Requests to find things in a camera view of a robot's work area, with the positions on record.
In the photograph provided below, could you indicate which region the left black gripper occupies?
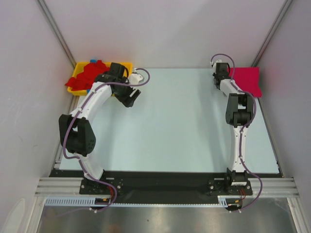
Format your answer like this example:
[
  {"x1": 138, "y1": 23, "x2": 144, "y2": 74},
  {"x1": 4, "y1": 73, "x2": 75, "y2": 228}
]
[{"x1": 114, "y1": 77, "x2": 140, "y2": 108}]

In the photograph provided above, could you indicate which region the magenta t shirt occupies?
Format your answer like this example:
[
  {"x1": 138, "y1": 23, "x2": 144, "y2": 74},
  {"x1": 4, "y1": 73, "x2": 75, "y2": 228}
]
[{"x1": 229, "y1": 67, "x2": 262, "y2": 98}]

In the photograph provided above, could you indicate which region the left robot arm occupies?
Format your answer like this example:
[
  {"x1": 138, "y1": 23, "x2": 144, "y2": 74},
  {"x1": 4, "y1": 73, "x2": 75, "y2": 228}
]
[{"x1": 58, "y1": 63, "x2": 150, "y2": 194}]

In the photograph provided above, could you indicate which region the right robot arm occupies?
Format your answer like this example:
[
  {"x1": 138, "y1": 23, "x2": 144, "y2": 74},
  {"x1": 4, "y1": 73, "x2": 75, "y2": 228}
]
[{"x1": 211, "y1": 60, "x2": 256, "y2": 198}]

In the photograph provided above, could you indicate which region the blue t shirt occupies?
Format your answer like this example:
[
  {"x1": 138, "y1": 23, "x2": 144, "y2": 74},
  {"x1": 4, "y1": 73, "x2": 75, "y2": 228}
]
[{"x1": 84, "y1": 60, "x2": 102, "y2": 93}]

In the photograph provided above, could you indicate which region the red t shirt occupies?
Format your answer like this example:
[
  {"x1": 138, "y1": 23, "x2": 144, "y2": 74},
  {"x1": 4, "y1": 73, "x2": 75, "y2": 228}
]
[{"x1": 64, "y1": 60, "x2": 111, "y2": 91}]

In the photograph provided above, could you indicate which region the yellow plastic bin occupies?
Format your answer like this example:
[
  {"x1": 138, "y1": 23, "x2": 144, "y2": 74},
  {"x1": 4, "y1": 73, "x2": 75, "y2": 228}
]
[{"x1": 67, "y1": 62, "x2": 133, "y2": 98}]

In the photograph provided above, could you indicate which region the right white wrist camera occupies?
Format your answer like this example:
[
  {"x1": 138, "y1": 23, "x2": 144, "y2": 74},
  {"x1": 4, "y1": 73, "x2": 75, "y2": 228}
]
[{"x1": 210, "y1": 59, "x2": 222, "y2": 69}]

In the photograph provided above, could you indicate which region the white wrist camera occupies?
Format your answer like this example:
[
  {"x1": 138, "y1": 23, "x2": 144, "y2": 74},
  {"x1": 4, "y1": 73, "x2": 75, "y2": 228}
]
[
  {"x1": 128, "y1": 69, "x2": 144, "y2": 84},
  {"x1": 210, "y1": 59, "x2": 222, "y2": 69}
]

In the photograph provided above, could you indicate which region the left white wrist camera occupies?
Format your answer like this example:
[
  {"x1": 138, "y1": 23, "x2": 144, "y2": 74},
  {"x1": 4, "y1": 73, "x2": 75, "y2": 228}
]
[{"x1": 128, "y1": 69, "x2": 144, "y2": 84}]

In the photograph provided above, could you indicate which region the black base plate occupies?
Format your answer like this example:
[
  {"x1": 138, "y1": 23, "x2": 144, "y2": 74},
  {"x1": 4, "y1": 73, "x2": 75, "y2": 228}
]
[{"x1": 48, "y1": 169, "x2": 285, "y2": 204}]

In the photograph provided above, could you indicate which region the right corner aluminium post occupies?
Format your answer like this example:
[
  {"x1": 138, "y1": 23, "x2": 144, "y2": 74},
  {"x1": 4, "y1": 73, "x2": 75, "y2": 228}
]
[{"x1": 251, "y1": 0, "x2": 294, "y2": 67}]

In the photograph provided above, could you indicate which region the corner aluminium post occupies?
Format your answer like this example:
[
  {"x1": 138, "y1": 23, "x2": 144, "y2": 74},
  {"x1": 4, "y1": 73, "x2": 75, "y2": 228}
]
[
  {"x1": 251, "y1": 0, "x2": 294, "y2": 67},
  {"x1": 36, "y1": 0, "x2": 76, "y2": 68}
]

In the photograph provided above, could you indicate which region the left corner aluminium post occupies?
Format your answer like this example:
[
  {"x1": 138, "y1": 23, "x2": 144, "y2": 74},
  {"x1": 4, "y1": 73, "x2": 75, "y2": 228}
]
[{"x1": 36, "y1": 0, "x2": 76, "y2": 68}]

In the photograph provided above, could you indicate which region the slotted cable duct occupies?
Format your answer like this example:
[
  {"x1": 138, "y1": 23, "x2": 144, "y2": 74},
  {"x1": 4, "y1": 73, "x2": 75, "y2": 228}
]
[{"x1": 45, "y1": 197, "x2": 231, "y2": 208}]

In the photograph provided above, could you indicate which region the aluminium frame rail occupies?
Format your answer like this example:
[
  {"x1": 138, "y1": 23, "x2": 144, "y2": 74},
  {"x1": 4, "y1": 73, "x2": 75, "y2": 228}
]
[{"x1": 35, "y1": 177, "x2": 299, "y2": 198}]

